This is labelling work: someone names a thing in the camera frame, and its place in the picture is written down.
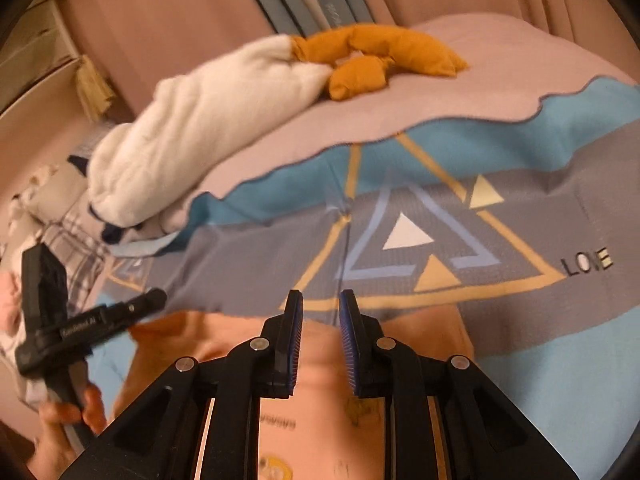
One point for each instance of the white shelf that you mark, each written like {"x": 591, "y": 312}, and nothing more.
{"x": 40, "y": 45}

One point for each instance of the pink cloth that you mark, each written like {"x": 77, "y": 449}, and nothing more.
{"x": 10, "y": 305}

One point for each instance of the pink curtain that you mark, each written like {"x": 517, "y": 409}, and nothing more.
{"x": 175, "y": 20}

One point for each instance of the mauve bed sheet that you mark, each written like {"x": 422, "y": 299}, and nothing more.
{"x": 450, "y": 90}

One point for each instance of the pink printed long-sleeve shirt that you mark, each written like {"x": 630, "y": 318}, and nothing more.
{"x": 320, "y": 435}

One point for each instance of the beige cushion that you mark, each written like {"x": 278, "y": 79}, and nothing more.
{"x": 55, "y": 195}

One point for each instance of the blue grey printed blanket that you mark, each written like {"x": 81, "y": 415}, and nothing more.
{"x": 525, "y": 210}

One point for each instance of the yellow tassel fringe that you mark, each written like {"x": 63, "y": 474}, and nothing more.
{"x": 95, "y": 85}

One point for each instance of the person's left hand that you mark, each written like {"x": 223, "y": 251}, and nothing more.
{"x": 55, "y": 435}

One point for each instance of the white plush goose toy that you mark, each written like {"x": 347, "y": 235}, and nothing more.
{"x": 200, "y": 120}

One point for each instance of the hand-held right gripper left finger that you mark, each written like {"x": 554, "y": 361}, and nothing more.
{"x": 296, "y": 340}

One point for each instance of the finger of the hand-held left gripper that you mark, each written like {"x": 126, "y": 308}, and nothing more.
{"x": 140, "y": 305}

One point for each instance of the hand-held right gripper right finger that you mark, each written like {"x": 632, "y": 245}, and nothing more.
{"x": 347, "y": 340}

